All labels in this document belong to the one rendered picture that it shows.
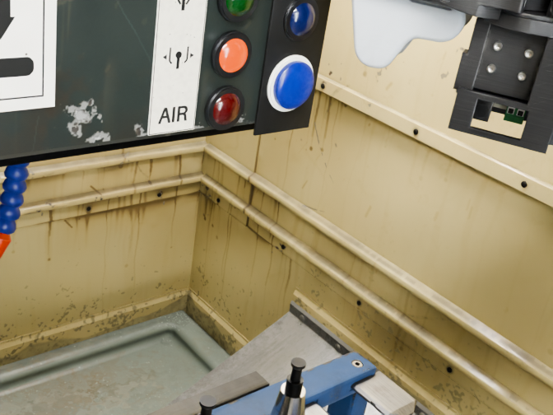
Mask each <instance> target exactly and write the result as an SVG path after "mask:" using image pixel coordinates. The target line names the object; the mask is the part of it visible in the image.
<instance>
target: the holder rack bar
mask: <svg viewBox="0 0 553 415"><path fill-rule="evenodd" d="M375 371H376V366H375V365H373V364H372V363H371V362H370V361H368V360H367V359H366V358H364V357H363V356H362V355H360V354H359V353H358V352H357V351H352V352H349V353H347V354H345V355H343V356H340V357H337V358H335V359H333V360H331V361H327V362H325V363H323V364H321V365H319V366H316V367H314V368H311V369H309V370H307V371H304V372H302V374H301V376H302V377H303V378H304V383H303V386H304V388H305V405H306V404H308V403H312V402H313V401H314V402H317V403H318V404H319V405H320V406H321V407H322V408H324V407H326V406H328V405H330V404H332V403H335V402H336V401H338V400H340V399H344V398H345V397H347V396H349V395H351V394H354V393H356V392H355V391H354V390H353V389H352V388H351V386H352V385H353V384H354V383H355V382H357V381H359V380H362V379H364V378H366V377H368V376H370V375H374V374H375ZM284 383H286V379H285V380H282V381H280V382H277V383H275V384H274V385H270V386H268V387H266V388H264V389H260V390H259V391H256V392H254V393H251V394H249V395H246V396H244V397H242V398H240V399H236V400H235V401H232V402H230V403H227V404H225V405H222V406H220V407H219V408H215V409H212V412H211V414H212V415H270V414H271V411H272V408H273V406H274V403H275V401H276V399H277V395H278V393H279V391H280V388H281V386H282V385H283V384H284Z"/></svg>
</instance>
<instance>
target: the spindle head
mask: <svg viewBox="0 0 553 415"><path fill-rule="evenodd" d="M271 8H272V0H258V5H257V6H256V9H255V10H254V12H253V14H252V15H251V16H250V17H249V18H247V19H246V20H244V21H241V22H231V21H228V20H226V19H225V18H224V17H223V16H222V15H221V14H220V12H219V9H218V6H217V0H207V13H206V21H205V29H204V37H203V45H202V60H201V67H200V76H199V83H198V92H197V107H196V114H195V123H194V129H191V130H185V131H179V132H173V133H162V134H156V135H150V136H148V135H147V129H148V118H149V107H150V96H151V75H152V64H153V53H154V43H155V32H156V11H157V0H57V20H56V64H55V106H54V107H46V108H38V109H30V110H15V111H7V112H0V167H4V166H14V165H20V164H25V163H31V162H37V161H47V160H52V159H58V158H64V157H70V156H80V155H85V154H91V153H97V152H107V151H113V150H119V149H124V148H130V147H140V146H146V145H152V144H158V143H163V142H174V141H179V140H185V139H191V138H201V137H207V136H213V135H218V134H224V133H234V132H240V131H246V130H252V129H254V123H255V117H256V111H257V105H258V95H259V89H260V83H261V77H262V71H263V60H264V54H265V48H266V43H267V32H268V26H269V20H270V14H271ZM231 30H237V31H240V32H242V33H244V34H245V35H247V37H248V38H249V40H250V43H251V46H252V54H251V58H250V61H249V64H248V66H247V67H246V68H245V70H243V71H242V72H241V73H240V74H239V75H238V76H236V77H232V78H225V77H221V76H219V75H218V74H217V73H216V72H215V71H214V69H213V68H212V65H211V52H212V48H213V46H214V44H215V42H216V41H217V40H218V39H219V38H220V37H221V36H222V35H223V34H224V33H226V32H228V31H231ZM222 86H234V87H236V88H238V89H239V90H240V91H241V92H242V94H243V96H244V111H243V113H242V115H241V117H240V119H239V121H238V122H237V123H236V124H235V125H234V126H232V127H231V128H228V129H226V130H216V129H214V128H213V127H211V126H210V125H209V124H208V123H207V121H206V118H205V107H206V104H207V101H208V99H209V97H210V96H211V94H212V93H213V92H214V91H215V90H217V89H218V88H220V87H222Z"/></svg>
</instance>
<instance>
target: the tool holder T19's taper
mask: <svg viewBox="0 0 553 415"><path fill-rule="evenodd" d="M285 387H286V383H284V384H283V385H282V386H281V388H280V391H279V393H278V395H277V397H276V401H275V403H274V406H273V408H272V411H271V414H270V415H305V388H304V386H303V387H302V391H301V394H299V395H290V394H288V393H287V392H286V391H285Z"/></svg>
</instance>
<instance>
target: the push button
mask: <svg viewBox="0 0 553 415"><path fill-rule="evenodd" d="M313 87H314V73H313V70H312V68H311V67H310V66H309V65H308V64H307V63H304V62H301V61H293V62H290V63H288V64H287V65H286V66H285V67H284V68H283V69H282V70H280V72H279V73H278V75H277V76H276V80H275V82H274V86H273V95H274V98H275V101H276V103H277V104H278V105H279V106H281V107H283V108H285V109H288V110H292V109H295V108H297V107H299V106H301V105H302V104H303V103H304V102H305V101H307V99H308V98H309V96H310V94H311V92H312V90H313Z"/></svg>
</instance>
